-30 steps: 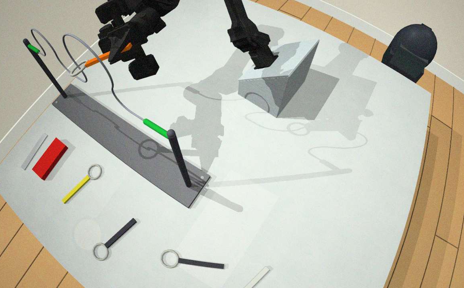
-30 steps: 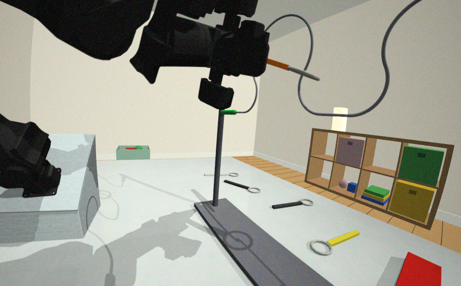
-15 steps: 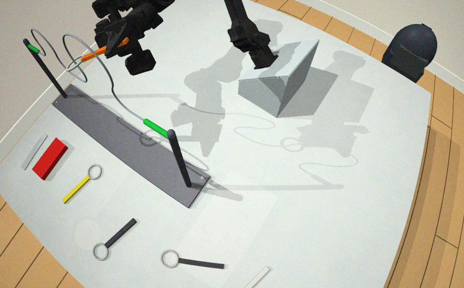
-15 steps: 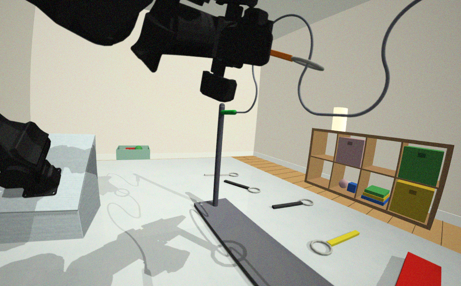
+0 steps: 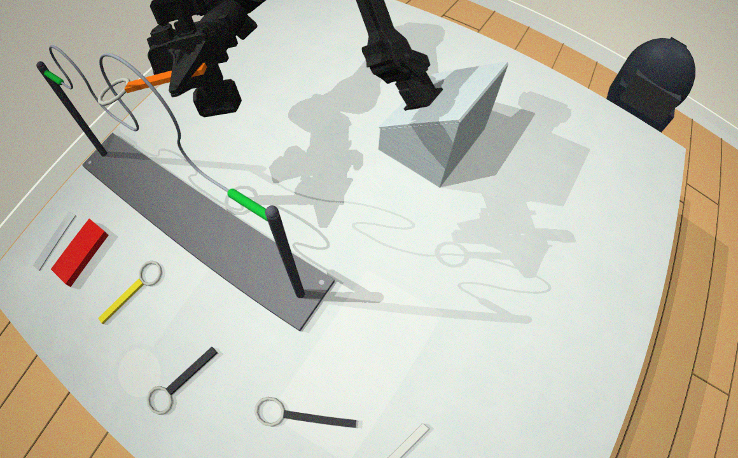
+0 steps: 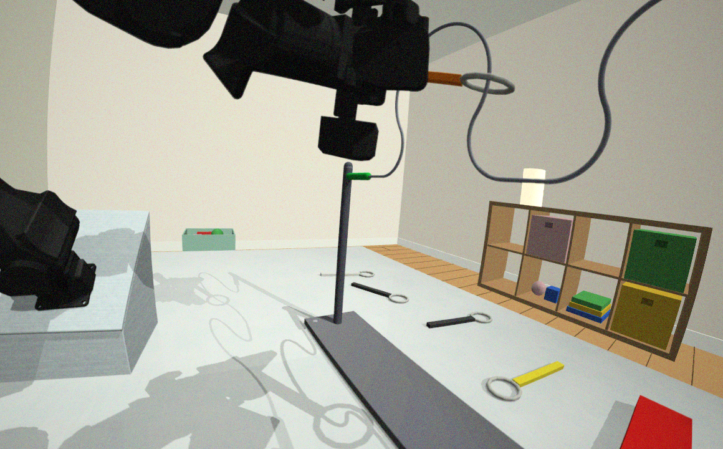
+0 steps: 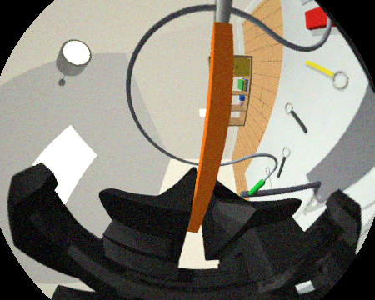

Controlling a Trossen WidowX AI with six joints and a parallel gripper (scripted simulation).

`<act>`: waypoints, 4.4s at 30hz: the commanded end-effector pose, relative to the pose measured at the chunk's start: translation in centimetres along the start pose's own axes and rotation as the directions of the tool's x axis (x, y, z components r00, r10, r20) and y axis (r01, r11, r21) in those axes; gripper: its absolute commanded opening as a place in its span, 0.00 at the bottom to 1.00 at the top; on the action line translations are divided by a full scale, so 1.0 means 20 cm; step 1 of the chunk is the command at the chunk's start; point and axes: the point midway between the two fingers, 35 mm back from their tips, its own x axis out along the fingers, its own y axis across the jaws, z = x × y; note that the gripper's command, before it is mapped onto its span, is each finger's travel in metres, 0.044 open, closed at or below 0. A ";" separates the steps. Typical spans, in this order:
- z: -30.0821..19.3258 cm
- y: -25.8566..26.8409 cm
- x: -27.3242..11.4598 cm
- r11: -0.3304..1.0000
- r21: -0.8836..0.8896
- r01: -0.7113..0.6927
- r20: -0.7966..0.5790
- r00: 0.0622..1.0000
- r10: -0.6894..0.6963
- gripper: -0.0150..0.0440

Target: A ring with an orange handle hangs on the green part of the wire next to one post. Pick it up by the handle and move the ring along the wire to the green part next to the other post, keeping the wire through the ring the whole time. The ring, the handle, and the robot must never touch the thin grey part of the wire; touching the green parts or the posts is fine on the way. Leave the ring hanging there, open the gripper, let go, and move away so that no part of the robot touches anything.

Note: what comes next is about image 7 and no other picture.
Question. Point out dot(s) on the orange handle with grey end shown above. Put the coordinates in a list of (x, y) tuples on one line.
[(219, 101)]

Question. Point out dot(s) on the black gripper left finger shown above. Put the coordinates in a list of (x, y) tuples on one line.
[(168, 213)]

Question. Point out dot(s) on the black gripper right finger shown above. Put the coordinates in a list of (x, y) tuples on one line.
[(229, 216)]

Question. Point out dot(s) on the red rectangular block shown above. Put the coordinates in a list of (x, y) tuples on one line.
[(316, 18)]

